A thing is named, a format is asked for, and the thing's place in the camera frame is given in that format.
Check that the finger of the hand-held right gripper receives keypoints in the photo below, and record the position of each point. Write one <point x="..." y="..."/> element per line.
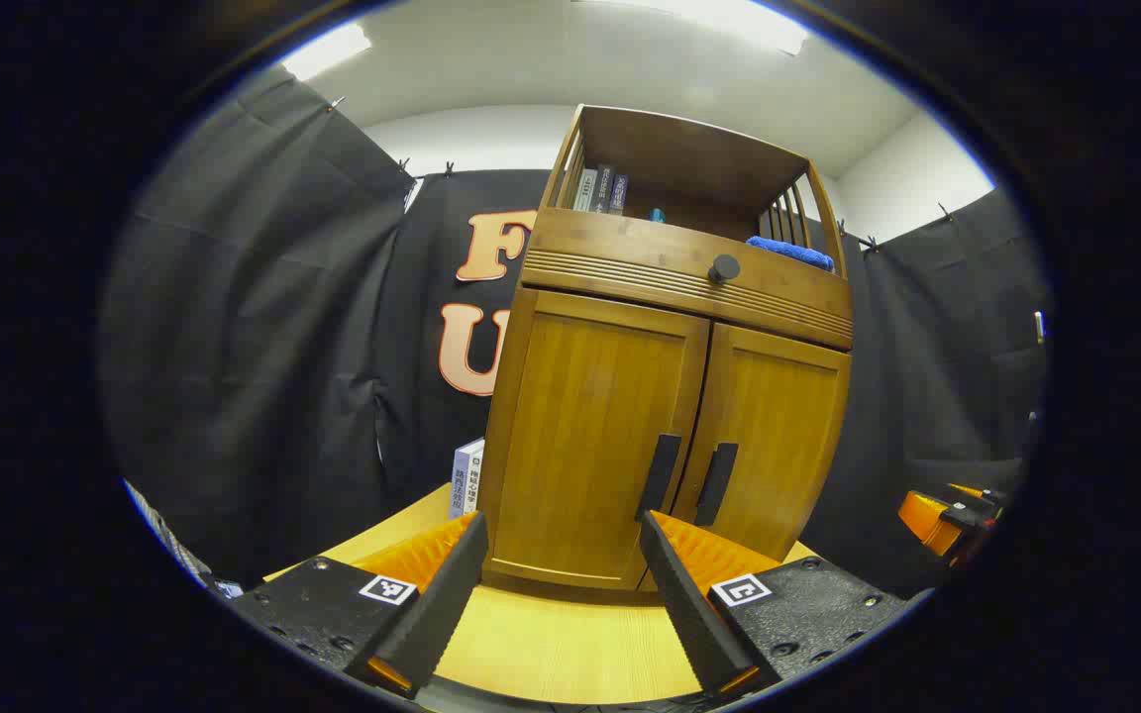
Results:
<point x="927" y="520"/>

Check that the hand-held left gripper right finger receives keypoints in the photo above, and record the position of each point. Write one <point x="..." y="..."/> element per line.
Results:
<point x="689" y="614"/>

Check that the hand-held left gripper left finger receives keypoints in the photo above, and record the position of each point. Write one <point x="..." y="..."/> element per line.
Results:
<point x="442" y="604"/>

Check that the wooden shoe cabinet door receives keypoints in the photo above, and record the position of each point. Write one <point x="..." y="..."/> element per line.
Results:
<point x="778" y="436"/>
<point x="580" y="426"/>

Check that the wooden double-door shoe cabinet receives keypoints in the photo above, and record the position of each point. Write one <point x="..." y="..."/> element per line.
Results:
<point x="689" y="158"/>

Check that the grey-blue book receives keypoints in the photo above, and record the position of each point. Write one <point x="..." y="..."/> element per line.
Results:
<point x="458" y="480"/>

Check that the white tall book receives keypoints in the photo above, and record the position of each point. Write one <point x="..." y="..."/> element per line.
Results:
<point x="476" y="473"/>

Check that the blue towel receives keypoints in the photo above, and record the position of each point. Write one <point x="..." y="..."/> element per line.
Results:
<point x="790" y="251"/>

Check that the small dark blue book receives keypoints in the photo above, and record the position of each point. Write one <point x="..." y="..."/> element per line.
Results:
<point x="618" y="194"/>

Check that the dark grey book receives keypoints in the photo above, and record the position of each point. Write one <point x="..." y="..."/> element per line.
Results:
<point x="602" y="188"/>

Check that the ceiling light panel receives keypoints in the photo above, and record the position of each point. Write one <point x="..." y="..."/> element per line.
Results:
<point x="328" y="50"/>

